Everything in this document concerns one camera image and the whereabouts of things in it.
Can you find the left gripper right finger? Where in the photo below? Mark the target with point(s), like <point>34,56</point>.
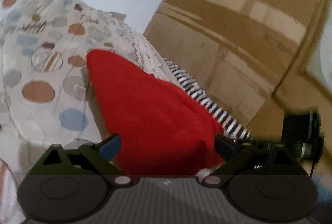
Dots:
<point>237,154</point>

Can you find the red long-sleeve top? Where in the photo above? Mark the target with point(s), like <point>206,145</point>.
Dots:
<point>163,131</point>

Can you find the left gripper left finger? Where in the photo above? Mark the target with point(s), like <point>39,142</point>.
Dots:
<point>103,155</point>

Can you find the patterned circle print duvet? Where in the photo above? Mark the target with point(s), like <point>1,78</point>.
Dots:
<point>46,96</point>

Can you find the black white striped bedsheet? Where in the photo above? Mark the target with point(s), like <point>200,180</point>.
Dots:
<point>232,128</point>

